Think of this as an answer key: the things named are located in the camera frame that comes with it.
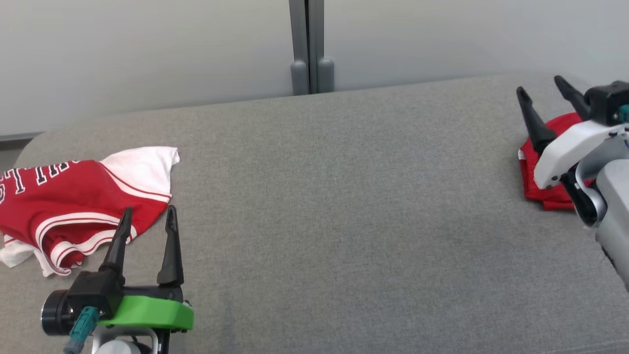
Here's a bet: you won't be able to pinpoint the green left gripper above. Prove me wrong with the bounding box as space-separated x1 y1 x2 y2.
97 206 195 332

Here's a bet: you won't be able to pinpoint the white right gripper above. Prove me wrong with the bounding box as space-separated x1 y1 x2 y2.
516 75 629 191

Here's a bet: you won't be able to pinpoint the red shorts with white stripe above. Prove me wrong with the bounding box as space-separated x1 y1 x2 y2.
518 112 598 211

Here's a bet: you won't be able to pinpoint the red white lettered jersey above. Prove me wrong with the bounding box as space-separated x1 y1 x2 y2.
0 146 180 277

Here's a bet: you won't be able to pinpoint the grey fabric sofa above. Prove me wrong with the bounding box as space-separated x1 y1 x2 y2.
0 73 629 354

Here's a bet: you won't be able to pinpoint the left cable with teal plug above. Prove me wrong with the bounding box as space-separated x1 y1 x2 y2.
63 306 99 354

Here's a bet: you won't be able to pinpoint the grey partition post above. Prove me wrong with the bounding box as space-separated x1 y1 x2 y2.
288 0 335 95

